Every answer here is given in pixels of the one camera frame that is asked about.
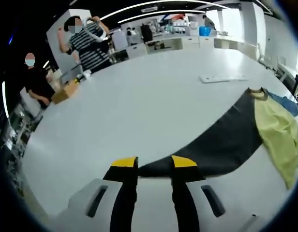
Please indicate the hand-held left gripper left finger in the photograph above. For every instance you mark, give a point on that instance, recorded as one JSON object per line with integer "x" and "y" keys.
{"x": 122, "y": 193}

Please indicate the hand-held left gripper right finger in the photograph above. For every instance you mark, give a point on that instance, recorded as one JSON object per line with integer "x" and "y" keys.
{"x": 183, "y": 198}

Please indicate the yellow black blue garment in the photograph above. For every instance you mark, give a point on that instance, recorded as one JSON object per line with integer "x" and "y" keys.
{"x": 224, "y": 140}

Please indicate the brown cardboard box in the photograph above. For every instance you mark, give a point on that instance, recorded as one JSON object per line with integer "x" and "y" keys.
{"x": 64, "y": 94}

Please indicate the idle hand-held gripper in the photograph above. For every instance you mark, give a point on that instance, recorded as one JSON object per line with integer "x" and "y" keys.
{"x": 82, "y": 77}

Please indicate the white table cover strip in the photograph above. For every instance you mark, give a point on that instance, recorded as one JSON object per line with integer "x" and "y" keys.
{"x": 216, "y": 78}

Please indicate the white tall appliance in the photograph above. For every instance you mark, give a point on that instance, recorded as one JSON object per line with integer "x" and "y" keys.
{"x": 120, "y": 39}

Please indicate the white low cabinet row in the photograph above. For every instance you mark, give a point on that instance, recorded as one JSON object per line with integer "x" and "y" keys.
{"x": 187, "y": 43}

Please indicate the white wearable harness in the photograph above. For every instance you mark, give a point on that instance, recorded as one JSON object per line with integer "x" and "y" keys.
{"x": 101, "y": 36}

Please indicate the blue water barrel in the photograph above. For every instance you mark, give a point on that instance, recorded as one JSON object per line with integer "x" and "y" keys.
{"x": 204, "y": 31}

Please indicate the ceiling light strip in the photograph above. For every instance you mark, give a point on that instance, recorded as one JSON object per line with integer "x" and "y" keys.
{"x": 129, "y": 9}
{"x": 187, "y": 11}

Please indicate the ceiling air vent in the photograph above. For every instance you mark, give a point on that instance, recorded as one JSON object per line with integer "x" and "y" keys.
{"x": 149, "y": 10}

